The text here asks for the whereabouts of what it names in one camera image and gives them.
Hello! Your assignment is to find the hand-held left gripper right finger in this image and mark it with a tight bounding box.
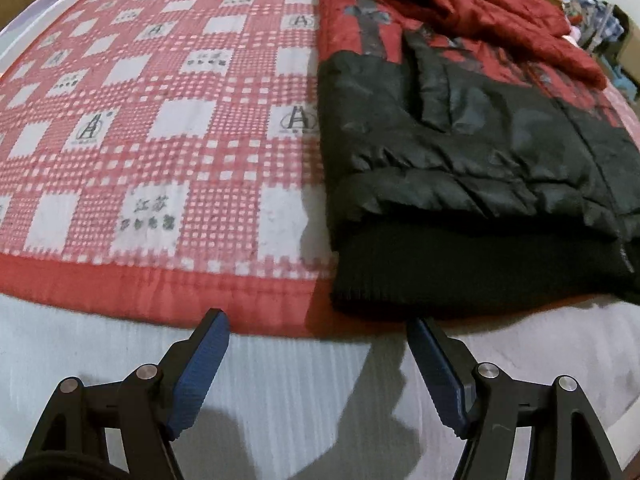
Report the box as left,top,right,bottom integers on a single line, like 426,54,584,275
406,317,623,480

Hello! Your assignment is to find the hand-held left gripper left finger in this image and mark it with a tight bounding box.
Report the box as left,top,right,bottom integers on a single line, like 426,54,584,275
22,308,231,480

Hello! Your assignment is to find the red and black padded jacket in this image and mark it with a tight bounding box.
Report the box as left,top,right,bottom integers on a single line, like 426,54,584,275
314,0,640,320

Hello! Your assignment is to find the pink purple patchwork bed sheet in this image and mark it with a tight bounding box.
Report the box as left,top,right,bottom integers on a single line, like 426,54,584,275
0,0,640,480

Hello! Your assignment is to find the red checked blanket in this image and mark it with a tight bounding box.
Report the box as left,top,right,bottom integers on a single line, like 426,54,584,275
0,0,640,338

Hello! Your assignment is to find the large cardboard box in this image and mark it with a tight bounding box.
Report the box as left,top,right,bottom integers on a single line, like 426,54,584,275
602,4,640,63

